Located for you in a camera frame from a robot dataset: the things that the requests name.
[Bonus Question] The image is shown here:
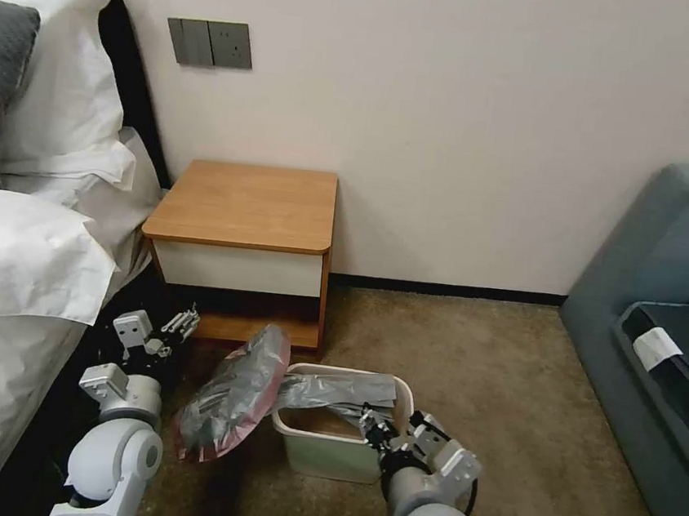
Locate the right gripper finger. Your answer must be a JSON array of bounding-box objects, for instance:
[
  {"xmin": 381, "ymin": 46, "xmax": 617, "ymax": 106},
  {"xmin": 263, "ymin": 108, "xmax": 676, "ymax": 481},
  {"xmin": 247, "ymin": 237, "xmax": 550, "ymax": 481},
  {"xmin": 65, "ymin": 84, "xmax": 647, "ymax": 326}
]
[
  {"xmin": 362, "ymin": 426, "xmax": 398, "ymax": 456},
  {"xmin": 357, "ymin": 407, "xmax": 393, "ymax": 438}
]

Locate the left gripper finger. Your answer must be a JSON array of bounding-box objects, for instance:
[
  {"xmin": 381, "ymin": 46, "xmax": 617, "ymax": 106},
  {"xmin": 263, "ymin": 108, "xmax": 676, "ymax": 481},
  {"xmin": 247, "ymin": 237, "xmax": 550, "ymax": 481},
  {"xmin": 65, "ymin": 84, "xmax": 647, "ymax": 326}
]
[
  {"xmin": 157, "ymin": 299, "xmax": 203, "ymax": 344},
  {"xmin": 142, "ymin": 336, "xmax": 179, "ymax": 368}
]

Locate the grey garbage bag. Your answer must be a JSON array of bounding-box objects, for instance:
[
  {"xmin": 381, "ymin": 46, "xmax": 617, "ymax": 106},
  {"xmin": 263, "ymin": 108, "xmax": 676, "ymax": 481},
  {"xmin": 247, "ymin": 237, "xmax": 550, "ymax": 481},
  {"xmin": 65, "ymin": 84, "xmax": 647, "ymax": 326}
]
[{"xmin": 273, "ymin": 361, "xmax": 402, "ymax": 434}]

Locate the pale green trash can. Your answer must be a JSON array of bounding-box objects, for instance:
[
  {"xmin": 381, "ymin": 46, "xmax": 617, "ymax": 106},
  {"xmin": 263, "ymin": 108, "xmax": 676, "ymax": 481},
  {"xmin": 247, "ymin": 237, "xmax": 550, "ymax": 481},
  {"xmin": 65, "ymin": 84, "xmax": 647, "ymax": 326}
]
[{"xmin": 264, "ymin": 359, "xmax": 420, "ymax": 489}]

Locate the pink pack of garbage bags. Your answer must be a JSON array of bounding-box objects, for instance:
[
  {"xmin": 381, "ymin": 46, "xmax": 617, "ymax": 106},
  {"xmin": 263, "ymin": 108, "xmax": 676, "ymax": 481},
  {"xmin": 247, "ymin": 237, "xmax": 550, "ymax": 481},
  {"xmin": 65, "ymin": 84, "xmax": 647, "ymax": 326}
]
[{"xmin": 169, "ymin": 314, "xmax": 296, "ymax": 472}]

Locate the white nightstand drawer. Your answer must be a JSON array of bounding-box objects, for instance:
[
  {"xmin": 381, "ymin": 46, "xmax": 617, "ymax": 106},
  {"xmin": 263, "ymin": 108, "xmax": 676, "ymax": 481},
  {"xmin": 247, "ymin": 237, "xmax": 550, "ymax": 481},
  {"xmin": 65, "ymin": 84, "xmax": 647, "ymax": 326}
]
[{"xmin": 149, "ymin": 236, "xmax": 327, "ymax": 301}]

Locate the wooden nightstand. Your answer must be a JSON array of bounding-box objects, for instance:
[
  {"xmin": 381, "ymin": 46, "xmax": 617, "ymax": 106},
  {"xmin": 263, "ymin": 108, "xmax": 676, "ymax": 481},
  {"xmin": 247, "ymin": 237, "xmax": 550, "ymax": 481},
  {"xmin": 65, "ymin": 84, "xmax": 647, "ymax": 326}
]
[{"xmin": 129, "ymin": 152, "xmax": 344, "ymax": 354}]

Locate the black baseboard strip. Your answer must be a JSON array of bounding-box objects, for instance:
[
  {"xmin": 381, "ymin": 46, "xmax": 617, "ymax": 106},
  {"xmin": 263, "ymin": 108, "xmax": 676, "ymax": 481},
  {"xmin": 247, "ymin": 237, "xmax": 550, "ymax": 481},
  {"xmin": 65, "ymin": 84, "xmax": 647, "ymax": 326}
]
[{"xmin": 327, "ymin": 270, "xmax": 571, "ymax": 309}]

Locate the white duvet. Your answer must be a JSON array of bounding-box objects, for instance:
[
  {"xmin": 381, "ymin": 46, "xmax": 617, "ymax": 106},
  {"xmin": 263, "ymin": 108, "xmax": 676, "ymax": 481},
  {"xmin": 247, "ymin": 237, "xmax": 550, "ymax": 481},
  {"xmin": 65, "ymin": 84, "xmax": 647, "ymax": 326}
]
[{"xmin": 0, "ymin": 189, "xmax": 131, "ymax": 331}]

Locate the black bed headboard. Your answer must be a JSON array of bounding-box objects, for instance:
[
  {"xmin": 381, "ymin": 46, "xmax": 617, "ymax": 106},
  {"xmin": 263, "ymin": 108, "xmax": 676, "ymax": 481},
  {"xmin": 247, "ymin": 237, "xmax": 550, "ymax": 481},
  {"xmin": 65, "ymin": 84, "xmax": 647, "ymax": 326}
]
[{"xmin": 80, "ymin": 0, "xmax": 193, "ymax": 193}]

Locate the white pillow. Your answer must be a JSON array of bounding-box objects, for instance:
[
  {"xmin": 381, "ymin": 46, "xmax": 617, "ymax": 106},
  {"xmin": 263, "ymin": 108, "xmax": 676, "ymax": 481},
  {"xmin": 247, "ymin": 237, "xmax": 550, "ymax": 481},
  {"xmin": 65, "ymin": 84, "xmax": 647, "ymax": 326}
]
[{"xmin": 0, "ymin": 0, "xmax": 156, "ymax": 189}]

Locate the white paper slip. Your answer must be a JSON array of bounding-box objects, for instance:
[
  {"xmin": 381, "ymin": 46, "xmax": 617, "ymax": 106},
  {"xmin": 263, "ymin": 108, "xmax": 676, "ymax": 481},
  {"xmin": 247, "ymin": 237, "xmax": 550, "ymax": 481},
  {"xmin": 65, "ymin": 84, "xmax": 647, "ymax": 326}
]
[{"xmin": 629, "ymin": 325, "xmax": 687, "ymax": 376}]

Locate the blue-grey sofa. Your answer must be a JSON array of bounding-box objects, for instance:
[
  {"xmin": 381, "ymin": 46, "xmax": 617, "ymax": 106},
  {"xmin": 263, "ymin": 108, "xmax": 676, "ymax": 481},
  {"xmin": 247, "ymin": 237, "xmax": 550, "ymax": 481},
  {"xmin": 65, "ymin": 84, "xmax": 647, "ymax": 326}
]
[{"xmin": 537, "ymin": 149, "xmax": 689, "ymax": 516}]

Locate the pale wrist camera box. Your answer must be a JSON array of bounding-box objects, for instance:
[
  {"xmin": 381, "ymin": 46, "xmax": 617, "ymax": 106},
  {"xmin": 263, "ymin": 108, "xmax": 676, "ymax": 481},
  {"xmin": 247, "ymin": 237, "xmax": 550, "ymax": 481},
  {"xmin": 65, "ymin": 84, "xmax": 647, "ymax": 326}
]
[
  {"xmin": 405, "ymin": 408, "xmax": 451, "ymax": 453},
  {"xmin": 109, "ymin": 306, "xmax": 157, "ymax": 354}
]

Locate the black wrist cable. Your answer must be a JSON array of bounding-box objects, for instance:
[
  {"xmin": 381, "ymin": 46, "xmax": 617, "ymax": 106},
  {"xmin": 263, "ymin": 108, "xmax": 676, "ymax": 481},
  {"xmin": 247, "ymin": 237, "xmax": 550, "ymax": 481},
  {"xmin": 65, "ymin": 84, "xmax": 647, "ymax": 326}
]
[{"xmin": 460, "ymin": 471, "xmax": 484, "ymax": 516}]

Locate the grey wall switch panel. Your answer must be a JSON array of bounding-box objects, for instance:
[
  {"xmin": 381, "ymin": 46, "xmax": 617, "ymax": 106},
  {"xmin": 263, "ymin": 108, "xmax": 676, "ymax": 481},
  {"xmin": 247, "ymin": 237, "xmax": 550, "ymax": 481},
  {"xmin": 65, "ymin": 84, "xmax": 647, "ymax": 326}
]
[{"xmin": 162, "ymin": 16, "xmax": 217, "ymax": 69}]

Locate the grey wall socket panel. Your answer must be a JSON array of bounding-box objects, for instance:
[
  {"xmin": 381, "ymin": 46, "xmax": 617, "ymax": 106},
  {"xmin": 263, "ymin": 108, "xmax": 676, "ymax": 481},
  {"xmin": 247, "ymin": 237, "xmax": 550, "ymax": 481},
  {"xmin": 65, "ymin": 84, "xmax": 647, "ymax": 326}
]
[{"xmin": 203, "ymin": 19, "xmax": 258, "ymax": 72}]

